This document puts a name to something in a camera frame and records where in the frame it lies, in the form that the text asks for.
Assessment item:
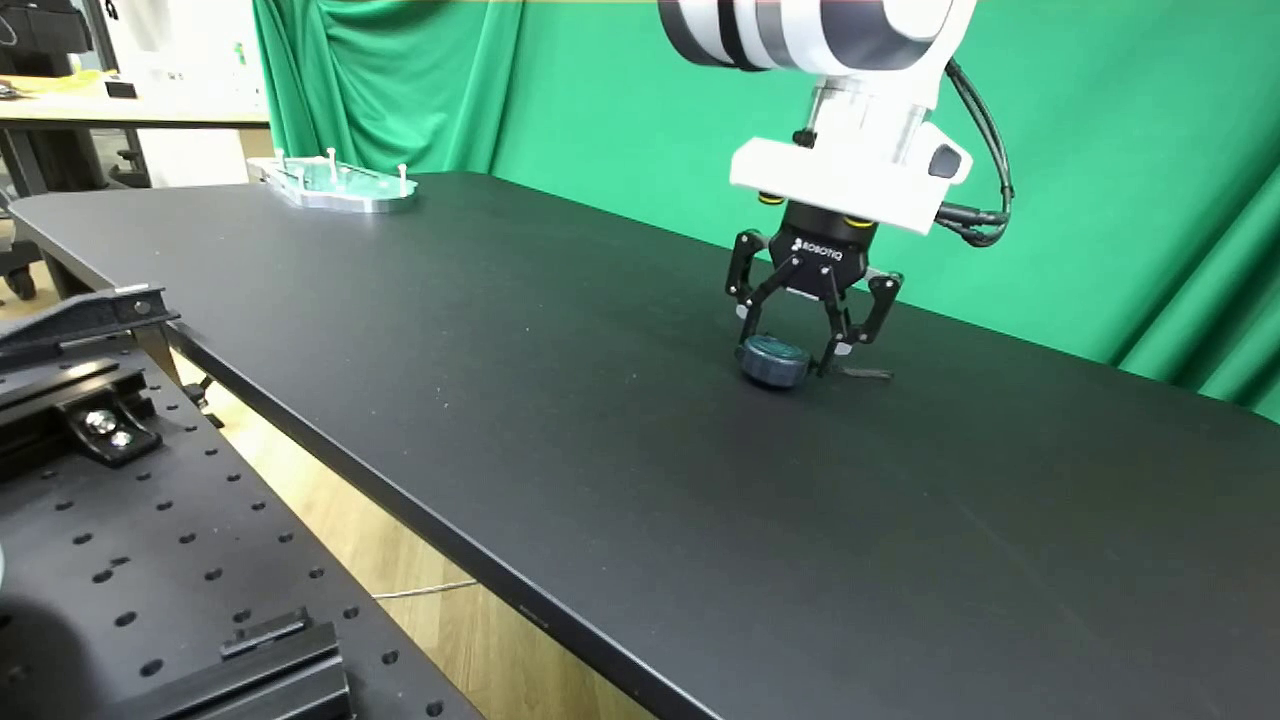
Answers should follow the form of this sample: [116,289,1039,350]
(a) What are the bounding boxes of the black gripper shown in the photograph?
[720,195,910,377]

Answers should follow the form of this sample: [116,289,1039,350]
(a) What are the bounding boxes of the small dark blue block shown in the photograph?
[738,333,811,393]

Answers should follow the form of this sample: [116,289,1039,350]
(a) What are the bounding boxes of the green fabric backdrop curtain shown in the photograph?
[250,0,1280,426]

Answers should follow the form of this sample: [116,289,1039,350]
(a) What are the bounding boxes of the white cabinet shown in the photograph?
[102,0,275,191]

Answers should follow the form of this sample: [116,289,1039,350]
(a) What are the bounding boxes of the black perforated breadboard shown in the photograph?
[0,356,484,720]

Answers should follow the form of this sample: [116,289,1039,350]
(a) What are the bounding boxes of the black clamp with bolt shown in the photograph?
[60,396,170,469]

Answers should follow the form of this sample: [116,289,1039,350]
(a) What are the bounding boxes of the wooden desk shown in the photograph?
[0,69,275,131]

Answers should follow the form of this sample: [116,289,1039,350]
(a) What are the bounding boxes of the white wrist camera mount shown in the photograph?
[723,73,979,240]

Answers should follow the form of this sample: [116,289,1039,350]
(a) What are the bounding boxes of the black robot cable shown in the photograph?
[933,61,1021,253]

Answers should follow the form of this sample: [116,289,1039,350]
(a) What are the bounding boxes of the black flat bracket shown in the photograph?
[130,608,359,720]

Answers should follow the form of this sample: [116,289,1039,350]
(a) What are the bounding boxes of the black metal rail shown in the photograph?
[0,280,179,381]

